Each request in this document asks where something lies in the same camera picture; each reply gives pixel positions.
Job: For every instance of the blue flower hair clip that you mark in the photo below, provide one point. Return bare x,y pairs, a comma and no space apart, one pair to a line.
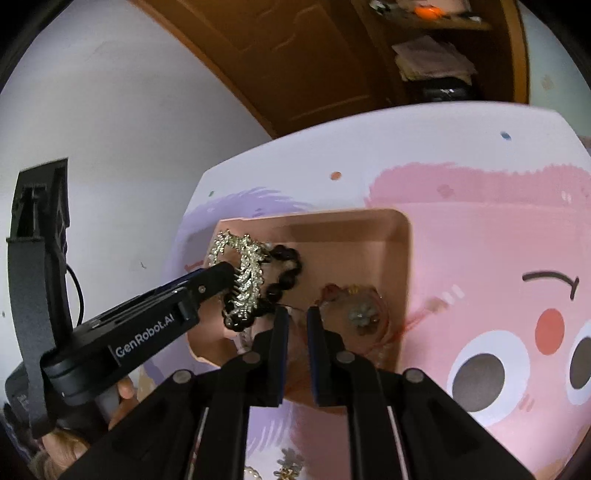
362,314

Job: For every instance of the pale blue wardrobe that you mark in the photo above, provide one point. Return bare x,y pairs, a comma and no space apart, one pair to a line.
558,60

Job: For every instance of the wooden shelf cabinet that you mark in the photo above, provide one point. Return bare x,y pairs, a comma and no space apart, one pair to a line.
508,55

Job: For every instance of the gold flower brooch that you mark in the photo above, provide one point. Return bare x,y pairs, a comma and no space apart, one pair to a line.
291,457

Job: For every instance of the small orange ornament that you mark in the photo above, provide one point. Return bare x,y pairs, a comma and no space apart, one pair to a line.
427,10

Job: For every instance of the person's left hand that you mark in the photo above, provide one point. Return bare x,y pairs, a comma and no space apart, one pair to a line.
125,390

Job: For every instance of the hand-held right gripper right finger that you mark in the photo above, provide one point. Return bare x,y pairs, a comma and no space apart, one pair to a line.
316,360

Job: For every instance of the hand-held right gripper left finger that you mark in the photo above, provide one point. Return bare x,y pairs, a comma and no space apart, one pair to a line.
279,360

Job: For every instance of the brown wooden door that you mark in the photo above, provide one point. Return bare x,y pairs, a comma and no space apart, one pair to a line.
277,55

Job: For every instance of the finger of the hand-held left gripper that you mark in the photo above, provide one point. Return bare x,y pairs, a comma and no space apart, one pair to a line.
212,281

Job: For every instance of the stack of papers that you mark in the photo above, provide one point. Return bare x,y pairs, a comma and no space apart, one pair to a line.
434,60

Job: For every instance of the pink plastic box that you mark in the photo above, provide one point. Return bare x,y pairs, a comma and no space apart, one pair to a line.
351,249

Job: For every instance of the rhinestone hair clip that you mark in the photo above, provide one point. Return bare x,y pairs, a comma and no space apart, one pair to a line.
247,277

